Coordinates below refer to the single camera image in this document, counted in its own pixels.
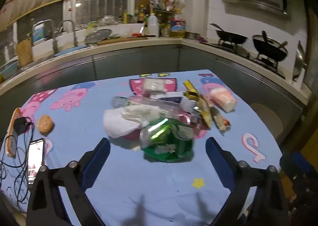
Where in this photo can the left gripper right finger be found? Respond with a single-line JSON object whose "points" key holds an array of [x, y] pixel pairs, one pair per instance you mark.
{"points": [[256, 197]]}

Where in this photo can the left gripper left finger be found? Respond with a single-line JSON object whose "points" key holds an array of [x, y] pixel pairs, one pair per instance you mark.
{"points": [[46, 206]]}

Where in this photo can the white orange snack wrapper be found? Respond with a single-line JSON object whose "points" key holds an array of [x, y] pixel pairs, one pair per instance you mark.
{"points": [[221, 122]]}

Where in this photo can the white tissue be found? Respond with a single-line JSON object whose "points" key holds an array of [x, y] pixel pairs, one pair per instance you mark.
{"points": [[123, 121]]}

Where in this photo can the crushed green soda can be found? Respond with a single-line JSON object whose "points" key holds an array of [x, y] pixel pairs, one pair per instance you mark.
{"points": [[167, 140]]}

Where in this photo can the gold snack wrapper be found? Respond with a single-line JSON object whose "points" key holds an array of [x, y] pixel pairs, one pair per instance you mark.
{"points": [[205, 111]]}

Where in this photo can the clear plastic bottle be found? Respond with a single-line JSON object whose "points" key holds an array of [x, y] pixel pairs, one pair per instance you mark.
{"points": [[185, 106]]}

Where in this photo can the red foil wrapper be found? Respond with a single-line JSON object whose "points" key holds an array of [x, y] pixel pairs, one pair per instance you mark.
{"points": [[195, 122]]}

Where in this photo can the yellow brown spice box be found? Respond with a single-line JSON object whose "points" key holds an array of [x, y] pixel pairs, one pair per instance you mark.
{"points": [[191, 93]]}

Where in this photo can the white tissue pack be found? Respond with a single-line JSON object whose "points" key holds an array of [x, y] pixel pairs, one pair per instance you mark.
{"points": [[153, 85]]}

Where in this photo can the grey kitchen cabinets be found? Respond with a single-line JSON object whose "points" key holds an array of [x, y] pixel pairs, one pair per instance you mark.
{"points": [[251, 82]]}

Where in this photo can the smartphone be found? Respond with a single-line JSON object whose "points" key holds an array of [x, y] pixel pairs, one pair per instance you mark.
{"points": [[35, 160]]}

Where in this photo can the round orange biscuit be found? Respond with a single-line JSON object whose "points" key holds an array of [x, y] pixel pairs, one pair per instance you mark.
{"points": [[45, 124]]}

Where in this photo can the orange white power strip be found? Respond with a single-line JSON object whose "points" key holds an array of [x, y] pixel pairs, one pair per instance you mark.
{"points": [[11, 138]]}

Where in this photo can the black charger plug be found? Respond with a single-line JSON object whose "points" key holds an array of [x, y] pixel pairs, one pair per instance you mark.
{"points": [[21, 125]]}

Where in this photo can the blue cartoon pig tablecloth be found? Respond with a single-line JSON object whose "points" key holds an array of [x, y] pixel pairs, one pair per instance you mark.
{"points": [[131, 188]]}

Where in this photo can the gas stove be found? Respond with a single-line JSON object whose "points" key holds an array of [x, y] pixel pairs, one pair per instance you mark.
{"points": [[261, 60]]}

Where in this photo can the steel wok lid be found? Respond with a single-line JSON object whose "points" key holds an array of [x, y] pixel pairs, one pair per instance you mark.
{"points": [[299, 61]]}

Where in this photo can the black wok with lid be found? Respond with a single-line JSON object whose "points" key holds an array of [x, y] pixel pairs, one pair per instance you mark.
{"points": [[269, 47]]}

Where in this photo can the wooden cutting board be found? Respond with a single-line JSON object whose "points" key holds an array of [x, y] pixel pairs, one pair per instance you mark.
{"points": [[119, 40]]}

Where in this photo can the black frying pan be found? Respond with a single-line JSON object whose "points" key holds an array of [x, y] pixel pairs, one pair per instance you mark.
{"points": [[230, 37]]}

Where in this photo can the cooking oil bottle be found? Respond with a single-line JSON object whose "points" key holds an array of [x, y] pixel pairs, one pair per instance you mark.
{"points": [[177, 28]]}

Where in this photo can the white plastic jug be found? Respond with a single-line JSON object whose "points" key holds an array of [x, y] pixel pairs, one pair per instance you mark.
{"points": [[153, 25]]}

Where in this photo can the spice rack with bottles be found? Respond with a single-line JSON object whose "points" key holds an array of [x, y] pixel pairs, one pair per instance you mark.
{"points": [[164, 10]]}

